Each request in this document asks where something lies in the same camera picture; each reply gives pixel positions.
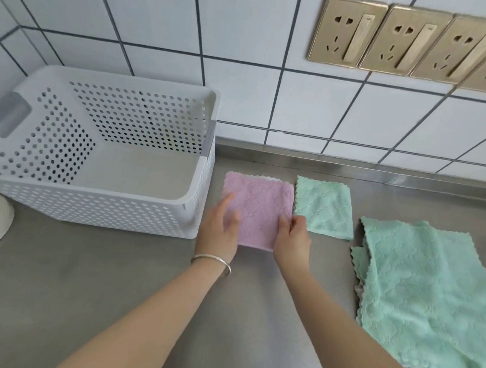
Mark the person's left hand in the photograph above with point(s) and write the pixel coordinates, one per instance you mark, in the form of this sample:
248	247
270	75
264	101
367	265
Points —
219	233

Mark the person's right hand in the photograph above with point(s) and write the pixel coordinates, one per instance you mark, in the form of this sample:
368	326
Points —
292	246

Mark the person's left thumb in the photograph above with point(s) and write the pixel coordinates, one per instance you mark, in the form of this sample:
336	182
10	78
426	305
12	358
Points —
235	222

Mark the person's right thumb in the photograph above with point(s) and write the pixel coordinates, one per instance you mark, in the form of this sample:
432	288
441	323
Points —
283	225

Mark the person's right forearm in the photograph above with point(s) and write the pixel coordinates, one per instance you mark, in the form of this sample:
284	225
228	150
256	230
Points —
340	331

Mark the person's left forearm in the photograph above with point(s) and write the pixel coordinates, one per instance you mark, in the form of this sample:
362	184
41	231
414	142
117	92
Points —
148	319

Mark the green folded cloth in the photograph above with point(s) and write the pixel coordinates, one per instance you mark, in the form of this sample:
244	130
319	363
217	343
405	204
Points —
324	205

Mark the white perforated plastic basket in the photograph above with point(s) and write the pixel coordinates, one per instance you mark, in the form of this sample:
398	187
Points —
135	200

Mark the large green unfolded cloth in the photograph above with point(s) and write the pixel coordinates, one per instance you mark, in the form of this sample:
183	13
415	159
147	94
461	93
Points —
425	291

